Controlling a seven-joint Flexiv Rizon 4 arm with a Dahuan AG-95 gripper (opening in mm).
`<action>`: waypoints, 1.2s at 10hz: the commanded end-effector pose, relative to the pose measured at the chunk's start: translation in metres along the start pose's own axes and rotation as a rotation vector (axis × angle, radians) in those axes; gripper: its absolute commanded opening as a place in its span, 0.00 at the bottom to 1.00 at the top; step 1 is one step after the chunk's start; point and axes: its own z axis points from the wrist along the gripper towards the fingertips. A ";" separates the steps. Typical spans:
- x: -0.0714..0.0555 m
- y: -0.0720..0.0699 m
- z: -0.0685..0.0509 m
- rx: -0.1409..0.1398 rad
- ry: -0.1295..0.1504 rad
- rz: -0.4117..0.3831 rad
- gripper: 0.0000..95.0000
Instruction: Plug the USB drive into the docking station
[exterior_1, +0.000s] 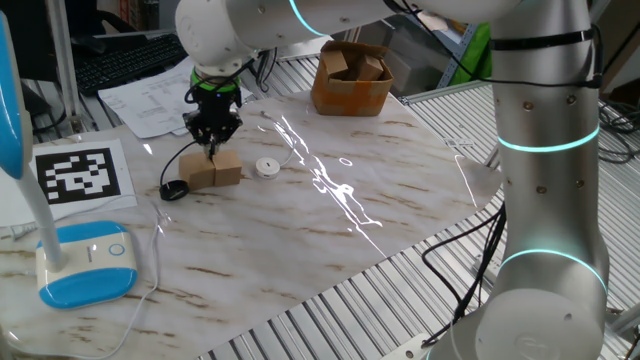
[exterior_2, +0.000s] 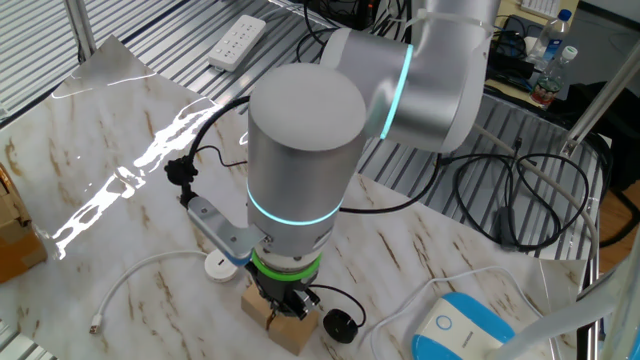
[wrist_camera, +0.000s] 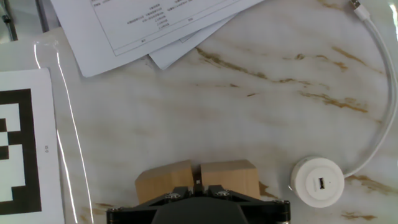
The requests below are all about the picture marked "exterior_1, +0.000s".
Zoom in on black computer keyboard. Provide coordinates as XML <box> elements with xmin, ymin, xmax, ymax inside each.
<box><xmin>73</xmin><ymin>32</ymin><xmax>189</xmax><ymax>97</ymax></box>

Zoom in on black cables at arm base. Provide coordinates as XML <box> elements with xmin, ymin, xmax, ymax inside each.
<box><xmin>421</xmin><ymin>203</ymin><xmax>508</xmax><ymax>350</ymax></box>

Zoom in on thin black puck cable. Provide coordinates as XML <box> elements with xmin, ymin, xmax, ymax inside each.
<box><xmin>159</xmin><ymin>139</ymin><xmax>199</xmax><ymax>186</ymax></box>

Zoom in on black white marker sheet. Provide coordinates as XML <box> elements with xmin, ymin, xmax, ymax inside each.
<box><xmin>0</xmin><ymin>138</ymin><xmax>139</xmax><ymax>229</ymax></box>

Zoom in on grey aluminium frame post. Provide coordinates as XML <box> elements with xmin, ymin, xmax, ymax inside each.
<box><xmin>46</xmin><ymin>0</ymin><xmax>85</xmax><ymax>134</ymax></box>

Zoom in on marble pattern table mat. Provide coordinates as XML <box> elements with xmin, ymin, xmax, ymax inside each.
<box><xmin>0</xmin><ymin>89</ymin><xmax>504</xmax><ymax>360</ymax></box>

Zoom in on white docking station cable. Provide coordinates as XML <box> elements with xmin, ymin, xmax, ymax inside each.
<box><xmin>259</xmin><ymin>110</ymin><xmax>297</xmax><ymax>168</ymax></box>

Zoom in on white printed paper sheet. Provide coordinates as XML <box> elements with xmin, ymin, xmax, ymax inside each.
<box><xmin>97</xmin><ymin>57</ymin><xmax>202</xmax><ymax>140</ymax></box>
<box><xmin>169</xmin><ymin>82</ymin><xmax>255</xmax><ymax>138</ymax></box>

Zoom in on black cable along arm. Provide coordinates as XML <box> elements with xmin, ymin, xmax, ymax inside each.
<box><xmin>387</xmin><ymin>0</ymin><xmax>605</xmax><ymax>90</ymax></box>

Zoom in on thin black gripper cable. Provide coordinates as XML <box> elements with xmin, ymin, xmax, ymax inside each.
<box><xmin>183</xmin><ymin>47</ymin><xmax>279</xmax><ymax>106</ymax></box>

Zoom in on white round docking station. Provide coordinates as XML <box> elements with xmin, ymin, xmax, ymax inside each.
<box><xmin>254</xmin><ymin>157</ymin><xmax>281</xmax><ymax>180</ymax></box>

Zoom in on green fabric item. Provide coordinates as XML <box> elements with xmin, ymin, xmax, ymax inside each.
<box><xmin>448</xmin><ymin>22</ymin><xmax>494</xmax><ymax>84</ymax></box>

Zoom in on blue white desk lamp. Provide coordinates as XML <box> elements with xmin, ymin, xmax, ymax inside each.
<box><xmin>0</xmin><ymin>9</ymin><xmax>139</xmax><ymax>310</ymax></box>

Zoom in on brown cardboard box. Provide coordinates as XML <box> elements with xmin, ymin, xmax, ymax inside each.
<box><xmin>310</xmin><ymin>39</ymin><xmax>395</xmax><ymax>118</ymax></box>

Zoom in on black round puck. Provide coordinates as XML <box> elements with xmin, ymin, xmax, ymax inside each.
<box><xmin>158</xmin><ymin>179</ymin><xmax>191</xmax><ymax>202</ymax></box>

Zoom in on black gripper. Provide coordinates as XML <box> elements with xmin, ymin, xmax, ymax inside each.
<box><xmin>182</xmin><ymin>88</ymin><xmax>244</xmax><ymax>160</ymax></box>

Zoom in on light wooden cube block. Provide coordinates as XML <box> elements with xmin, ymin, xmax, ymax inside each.
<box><xmin>178</xmin><ymin>151</ymin><xmax>217</xmax><ymax>191</ymax></box>
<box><xmin>213</xmin><ymin>148</ymin><xmax>244</xmax><ymax>188</ymax></box>

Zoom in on black cable bundle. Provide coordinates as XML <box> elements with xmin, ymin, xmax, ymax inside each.
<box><xmin>597</xmin><ymin>98</ymin><xmax>640</xmax><ymax>165</ymax></box>

